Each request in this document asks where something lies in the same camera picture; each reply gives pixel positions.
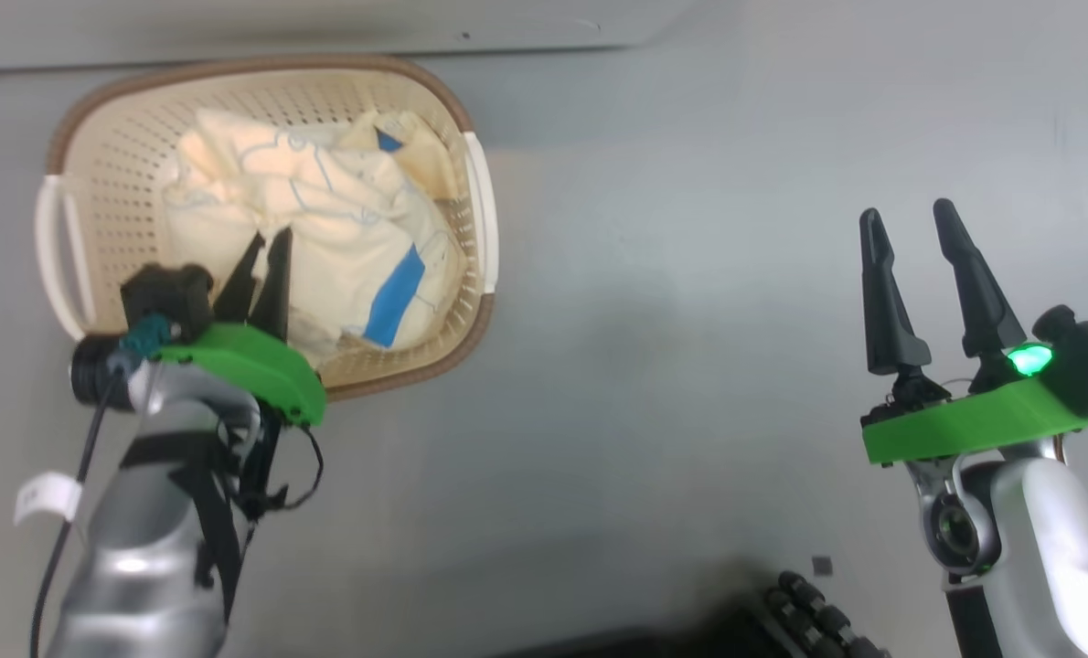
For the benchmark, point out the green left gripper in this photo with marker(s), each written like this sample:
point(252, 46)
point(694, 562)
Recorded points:
point(251, 361)

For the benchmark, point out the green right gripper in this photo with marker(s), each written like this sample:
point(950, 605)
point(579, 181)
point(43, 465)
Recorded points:
point(965, 425)

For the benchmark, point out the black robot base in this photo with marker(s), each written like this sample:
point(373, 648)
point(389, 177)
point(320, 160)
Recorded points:
point(809, 612)

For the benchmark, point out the cream perforated laundry basket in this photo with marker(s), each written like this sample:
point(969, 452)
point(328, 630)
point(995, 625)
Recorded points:
point(105, 155)

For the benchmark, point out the white front-loading washing machine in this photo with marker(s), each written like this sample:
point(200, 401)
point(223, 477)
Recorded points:
point(233, 27)

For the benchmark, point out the small dark square marker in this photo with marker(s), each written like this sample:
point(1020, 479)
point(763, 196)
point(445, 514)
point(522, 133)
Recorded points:
point(823, 566)

